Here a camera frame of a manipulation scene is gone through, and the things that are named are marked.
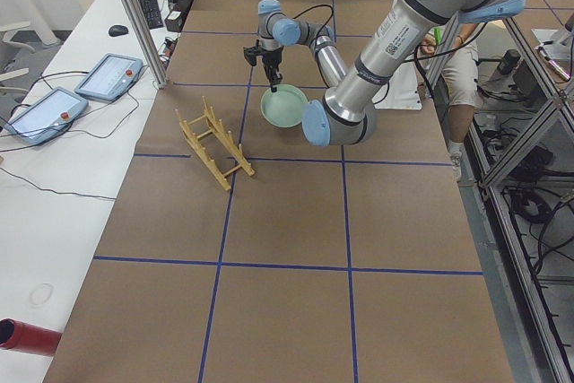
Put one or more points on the aluminium frame post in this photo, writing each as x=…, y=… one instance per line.
x=144, y=37

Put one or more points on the blue tape grid lines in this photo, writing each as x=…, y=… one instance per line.
x=332, y=264

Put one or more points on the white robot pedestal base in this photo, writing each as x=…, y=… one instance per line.
x=401, y=92

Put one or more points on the black keyboard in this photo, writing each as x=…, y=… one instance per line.
x=151, y=13

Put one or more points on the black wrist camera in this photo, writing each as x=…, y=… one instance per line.
x=251, y=54

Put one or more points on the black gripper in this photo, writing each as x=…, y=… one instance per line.
x=271, y=59

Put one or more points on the aluminium frame rack right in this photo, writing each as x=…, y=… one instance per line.
x=522, y=139

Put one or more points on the black computer mouse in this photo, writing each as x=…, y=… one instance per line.
x=117, y=30

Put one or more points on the white desk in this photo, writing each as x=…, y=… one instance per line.
x=56, y=198

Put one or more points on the far teach pendant tablet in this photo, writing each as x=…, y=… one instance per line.
x=110, y=78

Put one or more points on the teach pendant tablet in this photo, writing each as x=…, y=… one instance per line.
x=47, y=117
x=110, y=78

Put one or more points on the light green plate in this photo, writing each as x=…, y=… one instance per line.
x=283, y=105

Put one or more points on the black box on desk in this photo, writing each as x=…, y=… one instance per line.
x=175, y=20

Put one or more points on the near teach pendant tablet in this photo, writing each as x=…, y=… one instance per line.
x=47, y=117

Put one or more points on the person in beige shorts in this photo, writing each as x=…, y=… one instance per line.
x=460, y=73

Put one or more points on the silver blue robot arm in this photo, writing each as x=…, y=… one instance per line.
x=346, y=114

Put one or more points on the wooden dish rack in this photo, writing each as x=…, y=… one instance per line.
x=214, y=145

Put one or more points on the red cylinder tube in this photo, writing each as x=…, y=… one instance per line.
x=26, y=338

